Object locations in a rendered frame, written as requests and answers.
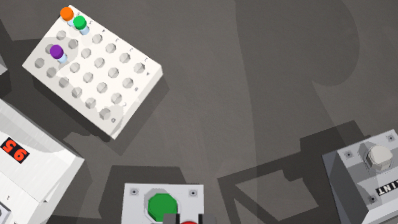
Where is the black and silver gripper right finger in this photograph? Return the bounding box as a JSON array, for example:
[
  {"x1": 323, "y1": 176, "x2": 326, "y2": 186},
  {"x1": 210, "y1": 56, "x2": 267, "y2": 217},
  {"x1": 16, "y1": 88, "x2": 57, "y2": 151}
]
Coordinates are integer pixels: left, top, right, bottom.
[{"x1": 198, "y1": 214, "x2": 216, "y2": 224}]

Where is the orange-capped tube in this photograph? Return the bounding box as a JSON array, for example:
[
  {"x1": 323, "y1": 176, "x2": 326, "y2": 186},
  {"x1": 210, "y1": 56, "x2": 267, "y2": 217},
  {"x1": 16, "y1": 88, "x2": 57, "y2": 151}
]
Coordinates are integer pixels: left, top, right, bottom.
[{"x1": 61, "y1": 7, "x2": 75, "y2": 27}]

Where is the red-capped tube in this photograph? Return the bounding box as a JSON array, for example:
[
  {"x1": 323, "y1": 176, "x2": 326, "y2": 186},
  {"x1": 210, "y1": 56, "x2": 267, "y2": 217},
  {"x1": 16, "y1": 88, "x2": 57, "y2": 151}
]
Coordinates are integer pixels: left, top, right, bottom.
[{"x1": 181, "y1": 219, "x2": 197, "y2": 224}]

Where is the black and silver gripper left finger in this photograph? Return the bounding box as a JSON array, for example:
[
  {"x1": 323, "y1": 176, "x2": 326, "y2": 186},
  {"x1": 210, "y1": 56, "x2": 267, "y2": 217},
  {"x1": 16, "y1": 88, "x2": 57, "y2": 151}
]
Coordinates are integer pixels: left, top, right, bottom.
[{"x1": 162, "y1": 213, "x2": 180, "y2": 224}]

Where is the green-capped tube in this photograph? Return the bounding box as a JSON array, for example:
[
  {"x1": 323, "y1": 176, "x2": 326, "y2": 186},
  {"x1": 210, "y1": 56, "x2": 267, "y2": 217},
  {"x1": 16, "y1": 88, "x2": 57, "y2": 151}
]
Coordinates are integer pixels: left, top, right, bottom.
[{"x1": 73, "y1": 15, "x2": 90, "y2": 35}]

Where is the white tube rack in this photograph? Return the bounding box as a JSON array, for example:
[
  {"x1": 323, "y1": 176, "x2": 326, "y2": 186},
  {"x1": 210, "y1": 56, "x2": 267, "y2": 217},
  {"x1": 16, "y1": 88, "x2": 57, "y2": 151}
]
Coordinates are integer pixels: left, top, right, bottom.
[{"x1": 23, "y1": 5, "x2": 163, "y2": 139}]

